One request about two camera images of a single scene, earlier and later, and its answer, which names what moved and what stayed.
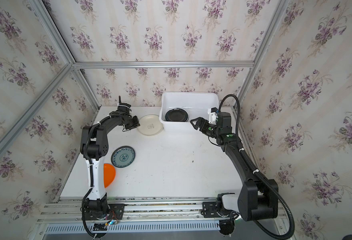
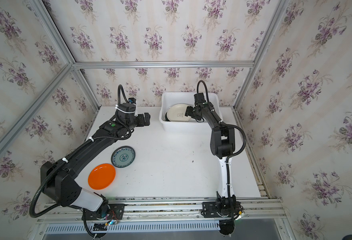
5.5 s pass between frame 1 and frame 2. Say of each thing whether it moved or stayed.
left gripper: moved
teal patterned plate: stayed
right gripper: moved
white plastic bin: stayed
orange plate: stayed
